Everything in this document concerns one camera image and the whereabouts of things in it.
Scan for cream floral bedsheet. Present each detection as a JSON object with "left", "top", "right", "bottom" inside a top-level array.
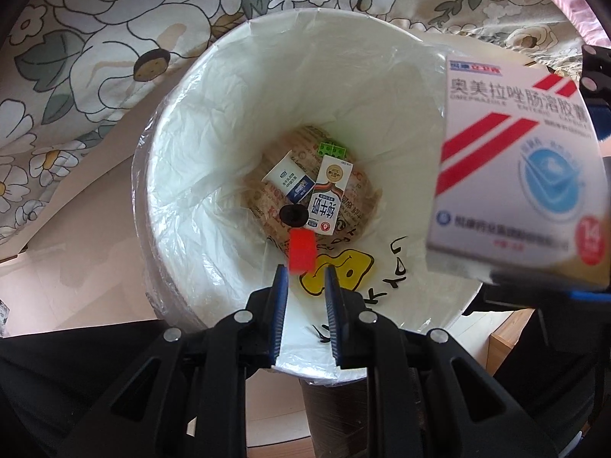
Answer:
[{"left": 0, "top": 0, "right": 611, "bottom": 244}]

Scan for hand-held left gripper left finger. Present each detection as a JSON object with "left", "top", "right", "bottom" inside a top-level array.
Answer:
[{"left": 62, "top": 264, "right": 289, "bottom": 458}]

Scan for black round cap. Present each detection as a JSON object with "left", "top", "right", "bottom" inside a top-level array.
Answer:
[{"left": 278, "top": 204, "right": 309, "bottom": 227}]

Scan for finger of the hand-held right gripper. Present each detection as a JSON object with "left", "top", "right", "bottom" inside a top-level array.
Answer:
[
  {"left": 579, "top": 44, "right": 611, "bottom": 145},
  {"left": 538, "top": 286, "right": 611, "bottom": 373}
]

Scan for white medicine box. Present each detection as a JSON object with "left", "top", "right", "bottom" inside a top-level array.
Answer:
[{"left": 425, "top": 43, "right": 611, "bottom": 292}]

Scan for wooden furniture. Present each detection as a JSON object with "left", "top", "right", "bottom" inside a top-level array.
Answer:
[{"left": 487, "top": 309, "right": 541, "bottom": 374}]

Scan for red block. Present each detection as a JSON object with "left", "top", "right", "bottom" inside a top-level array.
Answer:
[{"left": 288, "top": 229, "right": 317, "bottom": 275}]

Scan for green building block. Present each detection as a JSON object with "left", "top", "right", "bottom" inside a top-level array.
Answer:
[{"left": 316, "top": 140, "right": 348, "bottom": 160}]

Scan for white trash bin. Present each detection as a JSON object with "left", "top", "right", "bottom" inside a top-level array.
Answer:
[{"left": 131, "top": 7, "right": 488, "bottom": 389}]

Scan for white milk carton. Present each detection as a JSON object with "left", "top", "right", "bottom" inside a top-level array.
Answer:
[{"left": 309, "top": 154, "right": 353, "bottom": 235}]

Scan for brown cylinder stand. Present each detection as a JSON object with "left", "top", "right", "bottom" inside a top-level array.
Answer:
[{"left": 298, "top": 376, "right": 372, "bottom": 458}]

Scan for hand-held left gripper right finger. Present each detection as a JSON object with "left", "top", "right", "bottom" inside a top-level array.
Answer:
[{"left": 325, "top": 267, "right": 557, "bottom": 458}]

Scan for brown printed wrapper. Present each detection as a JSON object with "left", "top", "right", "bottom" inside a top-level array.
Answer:
[{"left": 246, "top": 124, "right": 383, "bottom": 253}]

